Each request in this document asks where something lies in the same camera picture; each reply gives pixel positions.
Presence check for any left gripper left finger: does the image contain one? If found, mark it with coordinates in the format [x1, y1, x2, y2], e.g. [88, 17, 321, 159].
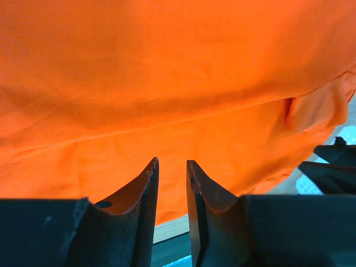
[1, 158, 159, 266]

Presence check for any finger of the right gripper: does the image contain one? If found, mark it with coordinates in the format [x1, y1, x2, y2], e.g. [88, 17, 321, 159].
[314, 136, 356, 166]
[298, 161, 355, 195]

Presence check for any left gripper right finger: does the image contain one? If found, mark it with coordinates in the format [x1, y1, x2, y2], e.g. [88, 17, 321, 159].
[186, 160, 355, 266]

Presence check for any orange t shirt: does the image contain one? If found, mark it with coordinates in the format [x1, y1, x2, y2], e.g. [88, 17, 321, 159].
[1, 1, 355, 224]

